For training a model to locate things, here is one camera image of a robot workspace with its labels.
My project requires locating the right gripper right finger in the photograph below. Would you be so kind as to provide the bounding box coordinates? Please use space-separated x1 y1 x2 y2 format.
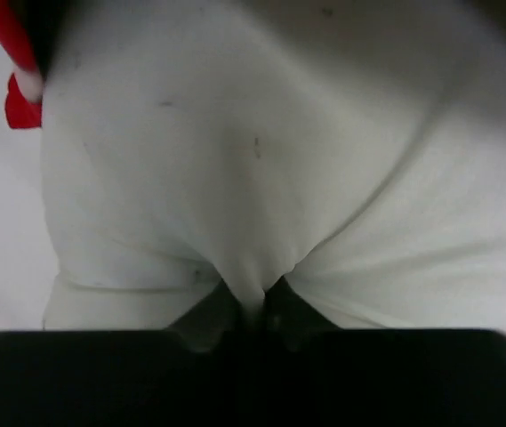
263 278 343 351

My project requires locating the white pillow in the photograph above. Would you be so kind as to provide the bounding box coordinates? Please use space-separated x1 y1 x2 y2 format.
41 1 506 331

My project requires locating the red patterned pillowcase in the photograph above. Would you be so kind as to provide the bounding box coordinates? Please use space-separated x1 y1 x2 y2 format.
0 0 65 129

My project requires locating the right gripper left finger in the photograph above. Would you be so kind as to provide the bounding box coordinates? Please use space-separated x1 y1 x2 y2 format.
165 281 242 353

